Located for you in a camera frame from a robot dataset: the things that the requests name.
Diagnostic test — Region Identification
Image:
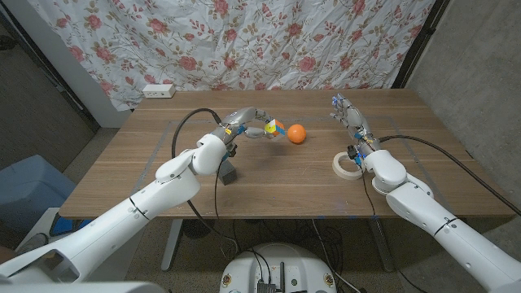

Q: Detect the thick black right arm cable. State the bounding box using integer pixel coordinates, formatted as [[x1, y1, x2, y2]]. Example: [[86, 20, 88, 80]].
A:
[[378, 134, 521, 216]]

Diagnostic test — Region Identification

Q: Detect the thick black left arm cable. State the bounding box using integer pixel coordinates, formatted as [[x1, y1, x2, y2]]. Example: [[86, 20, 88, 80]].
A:
[[170, 107, 241, 253]]

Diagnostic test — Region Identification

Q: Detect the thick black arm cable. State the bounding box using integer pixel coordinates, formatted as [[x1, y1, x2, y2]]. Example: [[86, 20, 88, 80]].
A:
[[378, 134, 521, 216], [170, 107, 241, 253]]

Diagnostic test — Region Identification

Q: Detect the thin black right arm wire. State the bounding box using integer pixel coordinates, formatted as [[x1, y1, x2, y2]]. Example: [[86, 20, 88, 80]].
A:
[[361, 170, 376, 217]]

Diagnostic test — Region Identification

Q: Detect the grey table leg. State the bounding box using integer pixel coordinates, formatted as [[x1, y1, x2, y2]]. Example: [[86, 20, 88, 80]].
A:
[[368, 219, 396, 273]]

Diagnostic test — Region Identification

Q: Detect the thin black left arm wire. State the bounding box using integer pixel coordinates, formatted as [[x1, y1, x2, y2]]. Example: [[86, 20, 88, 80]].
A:
[[212, 160, 225, 223]]

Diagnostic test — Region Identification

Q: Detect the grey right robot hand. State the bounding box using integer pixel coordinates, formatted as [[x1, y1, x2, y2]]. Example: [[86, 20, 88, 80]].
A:
[[329, 93, 382, 159]]

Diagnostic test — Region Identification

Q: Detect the black backdrop pole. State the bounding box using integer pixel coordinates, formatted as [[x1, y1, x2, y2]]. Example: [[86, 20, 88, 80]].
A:
[[391, 0, 451, 90]]

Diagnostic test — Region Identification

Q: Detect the cream masking tape roll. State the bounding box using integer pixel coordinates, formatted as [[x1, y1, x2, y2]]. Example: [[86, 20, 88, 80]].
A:
[[331, 151, 366, 181]]

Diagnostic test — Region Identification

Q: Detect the thin black arm wire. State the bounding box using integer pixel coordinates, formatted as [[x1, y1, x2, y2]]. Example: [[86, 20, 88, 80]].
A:
[[361, 170, 376, 217], [212, 160, 225, 223]]

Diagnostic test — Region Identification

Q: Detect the white power strip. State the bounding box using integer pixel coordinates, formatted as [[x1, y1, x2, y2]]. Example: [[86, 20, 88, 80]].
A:
[[142, 83, 177, 99]]

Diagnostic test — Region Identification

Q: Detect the orange ball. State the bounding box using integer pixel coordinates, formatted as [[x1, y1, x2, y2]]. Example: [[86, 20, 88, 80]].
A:
[[287, 123, 308, 144]]

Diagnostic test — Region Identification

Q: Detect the multicoloured Rubik's cube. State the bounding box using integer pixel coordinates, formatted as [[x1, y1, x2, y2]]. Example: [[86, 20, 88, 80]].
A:
[[264, 118, 286, 141]]

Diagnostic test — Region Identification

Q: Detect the person's brown leg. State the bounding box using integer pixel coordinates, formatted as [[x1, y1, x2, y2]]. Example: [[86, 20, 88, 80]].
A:
[[0, 246, 17, 265]]

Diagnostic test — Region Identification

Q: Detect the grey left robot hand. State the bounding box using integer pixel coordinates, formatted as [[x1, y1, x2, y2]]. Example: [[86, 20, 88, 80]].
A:
[[211, 107, 282, 147]]

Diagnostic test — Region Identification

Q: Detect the white platform with blue pads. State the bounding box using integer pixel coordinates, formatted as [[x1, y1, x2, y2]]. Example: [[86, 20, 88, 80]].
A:
[[15, 207, 119, 282]]

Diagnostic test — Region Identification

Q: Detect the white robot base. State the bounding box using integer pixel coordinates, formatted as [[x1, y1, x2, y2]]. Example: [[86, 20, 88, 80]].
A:
[[219, 243, 338, 293]]

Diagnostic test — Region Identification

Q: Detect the white table leg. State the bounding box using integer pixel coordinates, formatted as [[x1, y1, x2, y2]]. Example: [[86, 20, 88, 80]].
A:
[[160, 219, 184, 273]]

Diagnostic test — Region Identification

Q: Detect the grey sneaker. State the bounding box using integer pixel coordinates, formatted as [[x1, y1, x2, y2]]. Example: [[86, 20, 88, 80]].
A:
[[15, 232, 49, 256]]

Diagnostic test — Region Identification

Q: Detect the black round floor object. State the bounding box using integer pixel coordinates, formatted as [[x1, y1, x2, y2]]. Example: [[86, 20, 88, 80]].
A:
[[182, 219, 216, 239]]

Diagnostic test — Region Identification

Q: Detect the dark grey block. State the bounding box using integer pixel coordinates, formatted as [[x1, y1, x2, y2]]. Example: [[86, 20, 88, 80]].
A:
[[217, 158, 239, 186]]

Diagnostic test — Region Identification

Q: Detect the floral print backdrop cloth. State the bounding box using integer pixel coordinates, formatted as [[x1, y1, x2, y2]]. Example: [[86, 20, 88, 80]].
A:
[[26, 0, 436, 112]]

